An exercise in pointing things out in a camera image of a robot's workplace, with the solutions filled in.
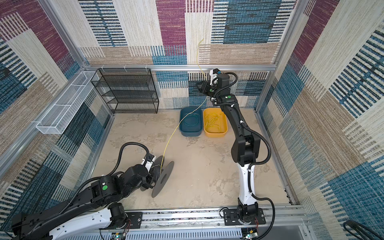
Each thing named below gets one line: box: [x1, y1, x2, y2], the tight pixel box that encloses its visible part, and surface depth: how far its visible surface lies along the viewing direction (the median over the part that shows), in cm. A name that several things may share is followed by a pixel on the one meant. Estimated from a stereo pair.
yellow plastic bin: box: [203, 107, 228, 138], surface depth 110 cm
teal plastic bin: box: [179, 107, 203, 137], surface depth 111 cm
